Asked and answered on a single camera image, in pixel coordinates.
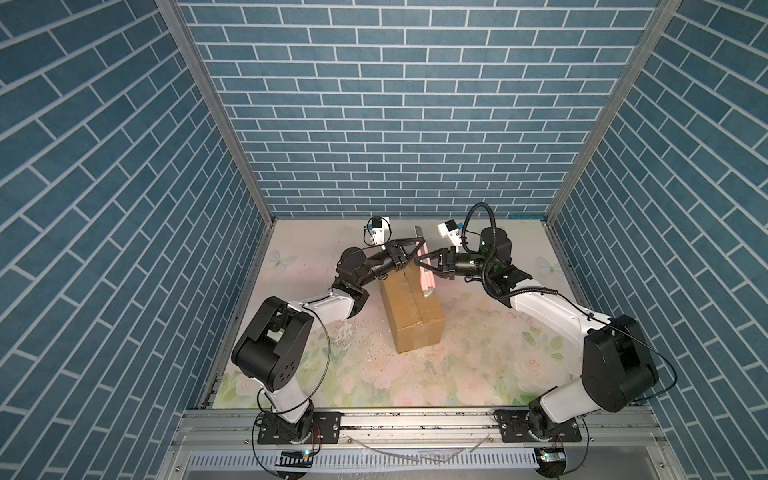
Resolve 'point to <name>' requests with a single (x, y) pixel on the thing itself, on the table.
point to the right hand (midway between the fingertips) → (415, 261)
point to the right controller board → (552, 460)
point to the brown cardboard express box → (417, 321)
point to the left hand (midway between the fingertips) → (424, 246)
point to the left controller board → (302, 459)
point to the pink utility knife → (428, 277)
